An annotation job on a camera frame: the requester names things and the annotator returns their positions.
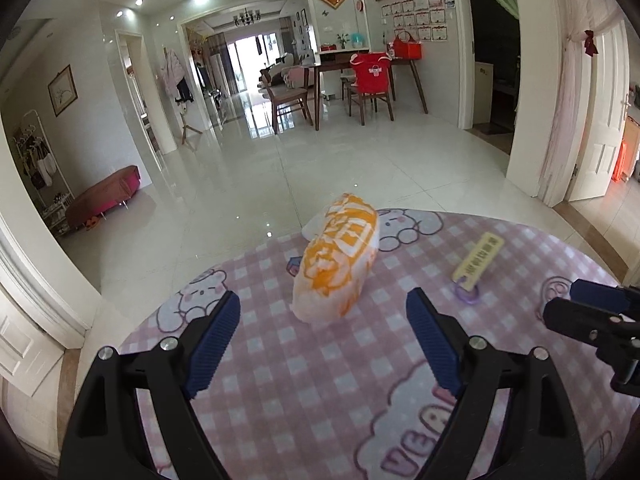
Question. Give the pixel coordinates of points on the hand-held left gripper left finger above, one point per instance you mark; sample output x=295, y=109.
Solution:
x=215, y=340

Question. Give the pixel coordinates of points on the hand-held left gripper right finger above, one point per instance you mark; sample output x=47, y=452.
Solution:
x=432, y=340

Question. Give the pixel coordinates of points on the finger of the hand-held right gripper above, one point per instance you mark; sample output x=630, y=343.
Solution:
x=597, y=294
x=575, y=317

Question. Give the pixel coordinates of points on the orange and white plastic bag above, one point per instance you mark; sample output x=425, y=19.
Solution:
x=335, y=265

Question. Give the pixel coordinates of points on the pink checkered blanket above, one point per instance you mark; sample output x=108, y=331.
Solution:
x=325, y=385

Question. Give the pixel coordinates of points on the white panel door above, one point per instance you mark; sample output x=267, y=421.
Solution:
x=600, y=125
x=25, y=340

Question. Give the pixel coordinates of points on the brown padded bench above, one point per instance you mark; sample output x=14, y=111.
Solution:
x=102, y=192

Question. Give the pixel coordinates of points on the dark doormat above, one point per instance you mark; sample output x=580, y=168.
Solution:
x=492, y=129

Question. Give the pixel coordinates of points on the wooden coat stand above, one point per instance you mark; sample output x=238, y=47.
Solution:
x=189, y=122

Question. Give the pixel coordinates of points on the wooden chair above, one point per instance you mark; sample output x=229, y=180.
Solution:
x=287, y=100
x=370, y=102

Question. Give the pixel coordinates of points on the red curtain bow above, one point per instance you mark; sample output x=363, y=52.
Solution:
x=591, y=43

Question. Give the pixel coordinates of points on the pink jacket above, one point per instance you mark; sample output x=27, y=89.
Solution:
x=171, y=71

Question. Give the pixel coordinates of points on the red cloth chair cover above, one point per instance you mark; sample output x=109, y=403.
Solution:
x=370, y=72

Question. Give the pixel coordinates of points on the grey sofa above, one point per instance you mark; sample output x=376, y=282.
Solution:
x=285, y=72

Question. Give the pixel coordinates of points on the white cabinet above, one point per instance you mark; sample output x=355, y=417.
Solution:
x=332, y=77

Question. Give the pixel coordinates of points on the wooden dining table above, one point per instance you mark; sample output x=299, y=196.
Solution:
x=335, y=65

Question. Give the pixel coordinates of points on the red bag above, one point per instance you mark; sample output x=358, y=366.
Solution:
x=407, y=49

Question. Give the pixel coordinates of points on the small black chandelier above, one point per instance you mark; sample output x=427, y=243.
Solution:
x=246, y=17

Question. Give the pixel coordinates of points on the small framed wall picture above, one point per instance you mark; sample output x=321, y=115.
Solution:
x=62, y=91

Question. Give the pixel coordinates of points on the group of wall certificates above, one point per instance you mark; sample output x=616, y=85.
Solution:
x=415, y=20

